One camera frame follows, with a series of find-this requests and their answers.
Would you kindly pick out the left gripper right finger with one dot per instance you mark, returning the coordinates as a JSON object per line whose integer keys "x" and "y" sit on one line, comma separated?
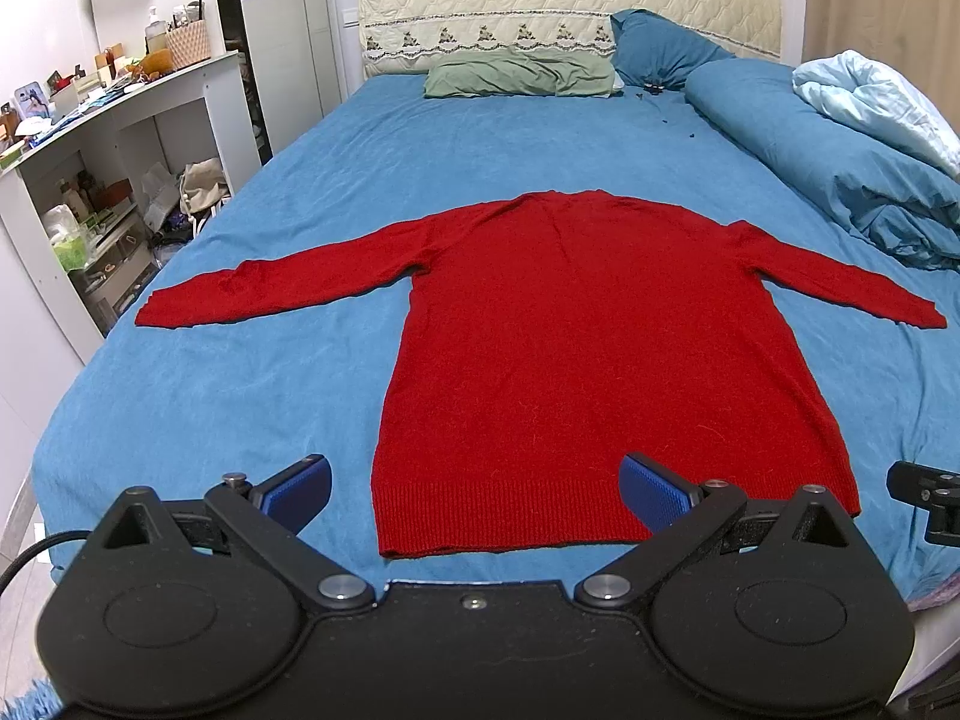
{"x": 749, "y": 606}

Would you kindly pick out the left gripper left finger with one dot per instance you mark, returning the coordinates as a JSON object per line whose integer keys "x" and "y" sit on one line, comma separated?
{"x": 199, "y": 606}

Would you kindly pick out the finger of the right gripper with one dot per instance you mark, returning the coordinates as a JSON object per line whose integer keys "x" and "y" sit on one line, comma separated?
{"x": 936, "y": 492}

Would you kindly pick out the red knit sweater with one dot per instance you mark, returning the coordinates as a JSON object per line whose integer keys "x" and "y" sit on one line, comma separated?
{"x": 551, "y": 335}

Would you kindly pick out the blue bed sheet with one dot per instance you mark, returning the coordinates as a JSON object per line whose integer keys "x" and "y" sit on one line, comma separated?
{"x": 176, "y": 410}

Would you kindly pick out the blue rolled duvet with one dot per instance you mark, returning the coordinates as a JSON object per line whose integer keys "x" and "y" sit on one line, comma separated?
{"x": 904, "y": 207}

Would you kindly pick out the green tissue pack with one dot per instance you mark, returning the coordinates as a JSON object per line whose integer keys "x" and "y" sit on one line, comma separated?
{"x": 71, "y": 251}

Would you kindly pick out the light blue blanket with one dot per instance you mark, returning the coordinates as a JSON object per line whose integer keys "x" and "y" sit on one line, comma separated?
{"x": 875, "y": 99}

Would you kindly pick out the white desk shelf unit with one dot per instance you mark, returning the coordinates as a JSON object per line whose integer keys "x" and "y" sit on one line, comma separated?
{"x": 182, "y": 118}

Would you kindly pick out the beige bag on floor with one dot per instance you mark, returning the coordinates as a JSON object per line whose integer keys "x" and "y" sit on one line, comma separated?
{"x": 202, "y": 186}

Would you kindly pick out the beige curtain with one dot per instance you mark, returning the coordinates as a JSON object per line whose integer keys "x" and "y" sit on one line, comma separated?
{"x": 919, "y": 38}

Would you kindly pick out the dark blue pillow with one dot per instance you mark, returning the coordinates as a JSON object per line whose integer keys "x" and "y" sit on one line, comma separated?
{"x": 653, "y": 51}

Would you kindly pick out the orange plush on desk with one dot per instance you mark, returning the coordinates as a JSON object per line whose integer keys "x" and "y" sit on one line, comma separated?
{"x": 152, "y": 66}

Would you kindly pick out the woven basket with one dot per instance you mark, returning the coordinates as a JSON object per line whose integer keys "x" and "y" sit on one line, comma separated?
{"x": 188, "y": 45}

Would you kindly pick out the green pillow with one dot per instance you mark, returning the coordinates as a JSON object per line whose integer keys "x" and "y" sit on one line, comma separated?
{"x": 516, "y": 72}

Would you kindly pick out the grey white wardrobe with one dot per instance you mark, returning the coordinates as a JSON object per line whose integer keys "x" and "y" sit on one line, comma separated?
{"x": 288, "y": 65}

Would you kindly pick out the cream quilted headboard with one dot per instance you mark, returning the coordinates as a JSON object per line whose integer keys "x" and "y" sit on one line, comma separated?
{"x": 409, "y": 36}

